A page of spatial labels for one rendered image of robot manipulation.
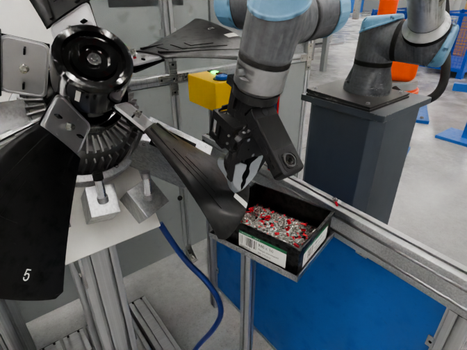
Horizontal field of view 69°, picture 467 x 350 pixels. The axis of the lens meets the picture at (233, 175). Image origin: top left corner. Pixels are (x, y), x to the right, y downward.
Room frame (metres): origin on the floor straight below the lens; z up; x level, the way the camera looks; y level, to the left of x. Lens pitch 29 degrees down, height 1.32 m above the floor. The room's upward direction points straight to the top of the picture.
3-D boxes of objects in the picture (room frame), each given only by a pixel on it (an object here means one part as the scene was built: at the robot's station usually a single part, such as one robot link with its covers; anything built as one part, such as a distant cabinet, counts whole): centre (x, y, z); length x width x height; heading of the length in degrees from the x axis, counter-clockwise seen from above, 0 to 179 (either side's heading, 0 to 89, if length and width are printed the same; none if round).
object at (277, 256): (0.63, -0.09, 0.85); 0.22 x 0.17 x 0.07; 53
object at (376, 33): (1.12, -0.45, 1.19); 0.13 x 0.12 x 0.14; 48
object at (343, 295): (0.78, -0.18, 0.45); 0.82 x 0.02 x 0.66; 37
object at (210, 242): (1.12, 0.08, 0.39); 0.04 x 0.04 x 0.78; 37
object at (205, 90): (1.09, 0.06, 1.02); 0.16 x 0.10 x 0.11; 37
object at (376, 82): (1.13, -0.45, 1.07); 0.15 x 0.15 x 0.10
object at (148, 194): (0.60, 0.18, 0.96); 0.02 x 0.02 x 0.06
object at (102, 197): (0.55, 0.25, 0.99); 0.02 x 0.02 x 0.06
